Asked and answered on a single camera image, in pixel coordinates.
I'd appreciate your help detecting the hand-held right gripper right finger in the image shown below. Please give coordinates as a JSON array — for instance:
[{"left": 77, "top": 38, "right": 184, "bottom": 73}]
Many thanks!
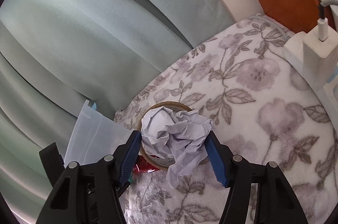
[{"left": 204, "top": 131, "right": 309, "bottom": 224}]

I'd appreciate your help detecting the white paper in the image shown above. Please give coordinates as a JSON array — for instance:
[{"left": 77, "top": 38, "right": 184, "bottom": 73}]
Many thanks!
[{"left": 140, "top": 105, "right": 213, "bottom": 190}]

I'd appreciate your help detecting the red hair claw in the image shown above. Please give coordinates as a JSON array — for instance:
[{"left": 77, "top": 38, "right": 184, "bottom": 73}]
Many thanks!
[{"left": 132, "top": 156, "right": 159, "bottom": 174}]

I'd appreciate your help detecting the white charging cable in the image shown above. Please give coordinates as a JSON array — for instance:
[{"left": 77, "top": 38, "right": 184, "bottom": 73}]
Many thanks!
[{"left": 316, "top": 0, "right": 338, "bottom": 42}]

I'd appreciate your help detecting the brown tape roll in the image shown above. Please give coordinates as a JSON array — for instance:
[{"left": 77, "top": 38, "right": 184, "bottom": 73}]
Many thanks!
[{"left": 138, "top": 101, "right": 193, "bottom": 171}]

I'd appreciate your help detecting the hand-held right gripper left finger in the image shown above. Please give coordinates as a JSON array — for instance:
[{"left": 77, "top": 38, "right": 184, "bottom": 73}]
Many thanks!
[{"left": 35, "top": 131, "right": 143, "bottom": 224}]

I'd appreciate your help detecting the grey floral blanket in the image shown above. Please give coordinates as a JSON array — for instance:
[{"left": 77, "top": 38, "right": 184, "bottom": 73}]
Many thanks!
[{"left": 113, "top": 13, "right": 336, "bottom": 224}]

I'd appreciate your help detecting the large white charger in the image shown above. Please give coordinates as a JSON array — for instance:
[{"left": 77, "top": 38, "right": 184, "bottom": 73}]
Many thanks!
[{"left": 302, "top": 26, "right": 338, "bottom": 90}]

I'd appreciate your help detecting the pale green curtain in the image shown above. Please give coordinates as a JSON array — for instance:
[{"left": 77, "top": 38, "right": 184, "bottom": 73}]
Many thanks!
[{"left": 0, "top": 0, "right": 236, "bottom": 217}]

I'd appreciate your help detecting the white power strip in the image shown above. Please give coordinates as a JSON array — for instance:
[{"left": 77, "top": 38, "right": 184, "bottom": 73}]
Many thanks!
[{"left": 283, "top": 31, "right": 338, "bottom": 114}]

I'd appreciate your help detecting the clear plastic container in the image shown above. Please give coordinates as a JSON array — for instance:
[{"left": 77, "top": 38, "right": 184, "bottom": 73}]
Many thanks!
[{"left": 63, "top": 99, "right": 135, "bottom": 169}]

